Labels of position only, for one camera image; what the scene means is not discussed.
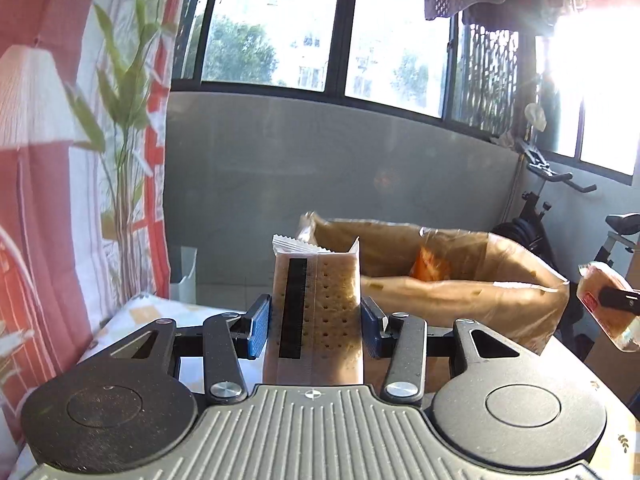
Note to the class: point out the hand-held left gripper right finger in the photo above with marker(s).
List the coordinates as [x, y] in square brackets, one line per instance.
[370, 327]

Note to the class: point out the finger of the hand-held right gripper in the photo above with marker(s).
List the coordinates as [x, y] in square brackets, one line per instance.
[620, 301]

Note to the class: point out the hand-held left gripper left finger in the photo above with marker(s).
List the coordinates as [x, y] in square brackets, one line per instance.
[260, 327]

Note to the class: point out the pale yellow bread packet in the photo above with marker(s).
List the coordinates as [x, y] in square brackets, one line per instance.
[592, 280]

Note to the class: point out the clear cracker packet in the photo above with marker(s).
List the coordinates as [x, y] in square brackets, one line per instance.
[335, 310]

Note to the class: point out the orange chip bag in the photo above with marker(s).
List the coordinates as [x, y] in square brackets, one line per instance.
[430, 265]

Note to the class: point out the plain brown carton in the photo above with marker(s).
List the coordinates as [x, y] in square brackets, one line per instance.
[615, 375]

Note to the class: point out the white bin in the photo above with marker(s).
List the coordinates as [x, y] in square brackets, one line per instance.
[184, 280]

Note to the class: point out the floral checkered tablecloth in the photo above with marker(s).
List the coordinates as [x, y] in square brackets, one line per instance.
[150, 310]

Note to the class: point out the black exercise bike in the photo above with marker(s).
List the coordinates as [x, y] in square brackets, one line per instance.
[525, 235]

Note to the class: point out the small beige cloth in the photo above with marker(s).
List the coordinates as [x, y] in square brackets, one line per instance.
[506, 139]

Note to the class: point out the small white cloth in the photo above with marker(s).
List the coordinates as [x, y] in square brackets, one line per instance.
[535, 115]

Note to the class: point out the red printed backdrop cloth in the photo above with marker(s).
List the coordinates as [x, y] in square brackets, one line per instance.
[50, 185]

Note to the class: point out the black-framed window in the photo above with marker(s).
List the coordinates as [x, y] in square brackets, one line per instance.
[350, 60]

